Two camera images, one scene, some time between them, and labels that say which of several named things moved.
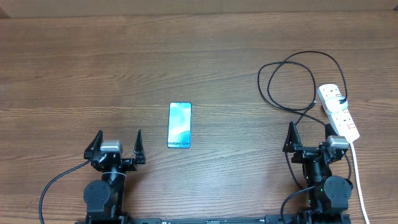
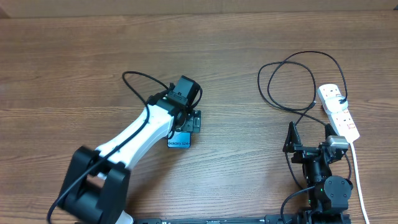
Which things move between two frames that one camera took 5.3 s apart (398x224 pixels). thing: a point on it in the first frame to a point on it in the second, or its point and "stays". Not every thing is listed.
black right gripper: x=302 y=152 stays
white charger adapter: x=333 y=105 stays
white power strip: x=341 y=121 stays
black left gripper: x=95 y=143 to x=192 y=122
